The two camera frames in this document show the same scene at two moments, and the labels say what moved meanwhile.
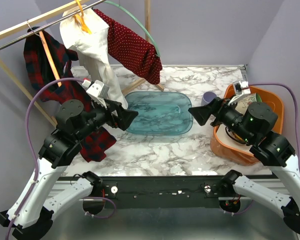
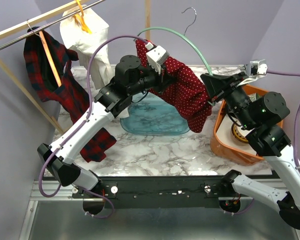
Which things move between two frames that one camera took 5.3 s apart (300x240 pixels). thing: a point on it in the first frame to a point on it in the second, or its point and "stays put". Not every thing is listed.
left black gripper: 125,118 to 163,81
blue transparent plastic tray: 160,113 stays put
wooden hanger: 49,54 stays put
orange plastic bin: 272,99 stays put
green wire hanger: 122,7 to 183,34
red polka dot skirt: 135,53 to 181,91
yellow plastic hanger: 80,19 stays put
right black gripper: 217,107 to 215,84
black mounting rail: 155,192 stays put
